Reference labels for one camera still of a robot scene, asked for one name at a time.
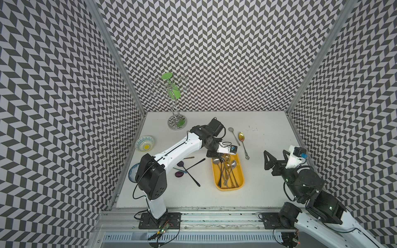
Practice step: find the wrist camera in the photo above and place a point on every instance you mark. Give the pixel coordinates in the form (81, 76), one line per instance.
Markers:
(297, 157)
(227, 149)

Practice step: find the aluminium corner post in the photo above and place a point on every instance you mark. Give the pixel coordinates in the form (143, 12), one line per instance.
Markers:
(99, 21)
(330, 39)

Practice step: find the blue patterned plate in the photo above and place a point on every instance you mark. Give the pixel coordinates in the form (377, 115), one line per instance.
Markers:
(132, 173)

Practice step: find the aluminium corner post right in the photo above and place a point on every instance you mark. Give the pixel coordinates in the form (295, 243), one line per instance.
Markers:
(330, 39)

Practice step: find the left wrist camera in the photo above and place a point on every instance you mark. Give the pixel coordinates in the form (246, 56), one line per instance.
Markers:
(227, 149)

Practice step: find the silver teaspoon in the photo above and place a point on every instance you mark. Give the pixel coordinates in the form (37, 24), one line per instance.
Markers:
(216, 171)

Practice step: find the small silver spoon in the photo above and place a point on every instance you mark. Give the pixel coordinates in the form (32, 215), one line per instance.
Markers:
(230, 129)

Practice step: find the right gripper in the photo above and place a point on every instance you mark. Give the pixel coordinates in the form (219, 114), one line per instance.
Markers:
(279, 164)

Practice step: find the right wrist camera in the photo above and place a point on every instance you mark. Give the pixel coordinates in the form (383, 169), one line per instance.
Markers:
(297, 157)

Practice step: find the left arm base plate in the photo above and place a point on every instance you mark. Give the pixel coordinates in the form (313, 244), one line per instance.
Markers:
(147, 221)

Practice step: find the aluminium corner post left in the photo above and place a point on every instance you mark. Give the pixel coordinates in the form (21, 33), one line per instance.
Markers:
(99, 21)

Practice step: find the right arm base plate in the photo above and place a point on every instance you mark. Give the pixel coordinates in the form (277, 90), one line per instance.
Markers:
(271, 220)

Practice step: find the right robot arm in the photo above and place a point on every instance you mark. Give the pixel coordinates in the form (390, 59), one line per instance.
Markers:
(310, 209)

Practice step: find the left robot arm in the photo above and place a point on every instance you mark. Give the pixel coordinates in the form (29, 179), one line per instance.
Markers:
(151, 177)

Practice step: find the ornate gold spoon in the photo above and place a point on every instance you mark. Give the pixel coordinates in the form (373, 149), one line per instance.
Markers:
(227, 174)

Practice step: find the aluminium front rail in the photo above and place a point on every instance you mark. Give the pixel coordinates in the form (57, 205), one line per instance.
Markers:
(220, 219)

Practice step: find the purple spoon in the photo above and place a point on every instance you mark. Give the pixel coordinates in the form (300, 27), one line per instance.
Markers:
(181, 164)

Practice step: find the gold round spoon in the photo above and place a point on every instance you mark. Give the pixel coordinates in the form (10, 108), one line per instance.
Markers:
(228, 160)

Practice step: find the green plastic cup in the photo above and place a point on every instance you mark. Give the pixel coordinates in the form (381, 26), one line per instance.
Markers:
(171, 86)

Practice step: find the chrome cup holder stand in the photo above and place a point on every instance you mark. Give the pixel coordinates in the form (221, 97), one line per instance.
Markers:
(177, 121)

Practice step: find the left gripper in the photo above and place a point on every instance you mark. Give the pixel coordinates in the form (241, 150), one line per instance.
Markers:
(210, 154)

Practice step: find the yellow plastic storage box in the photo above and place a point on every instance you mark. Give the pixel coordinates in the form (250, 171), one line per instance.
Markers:
(240, 175)

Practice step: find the yellow blue patterned bowl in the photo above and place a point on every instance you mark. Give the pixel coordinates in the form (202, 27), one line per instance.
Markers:
(145, 143)

